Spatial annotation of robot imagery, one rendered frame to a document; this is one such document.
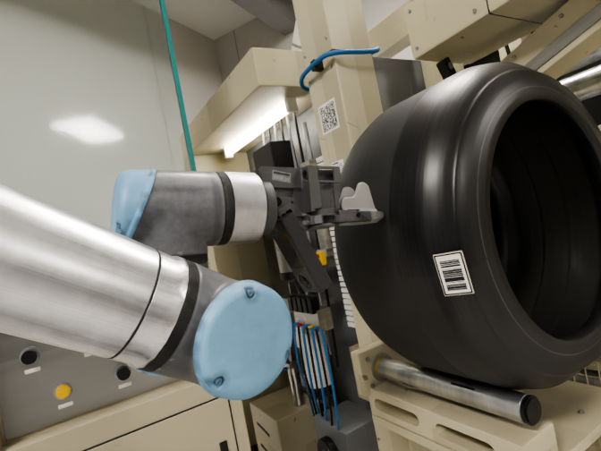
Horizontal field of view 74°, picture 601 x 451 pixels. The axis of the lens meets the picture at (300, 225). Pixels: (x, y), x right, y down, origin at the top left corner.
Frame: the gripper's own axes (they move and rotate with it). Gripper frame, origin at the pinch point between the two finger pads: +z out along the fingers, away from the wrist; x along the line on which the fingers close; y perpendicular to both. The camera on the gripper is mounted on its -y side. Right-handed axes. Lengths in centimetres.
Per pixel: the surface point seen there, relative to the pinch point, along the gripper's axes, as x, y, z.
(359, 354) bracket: 25.3, -27.4, 13.4
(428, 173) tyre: -8.3, 5.5, 3.2
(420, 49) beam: 23, 47, 42
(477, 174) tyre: -12.0, 4.8, 8.7
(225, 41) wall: 374, 251, 126
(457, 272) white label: -10.8, -8.5, 3.7
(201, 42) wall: 375, 244, 98
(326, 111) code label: 34.4, 31.6, 17.2
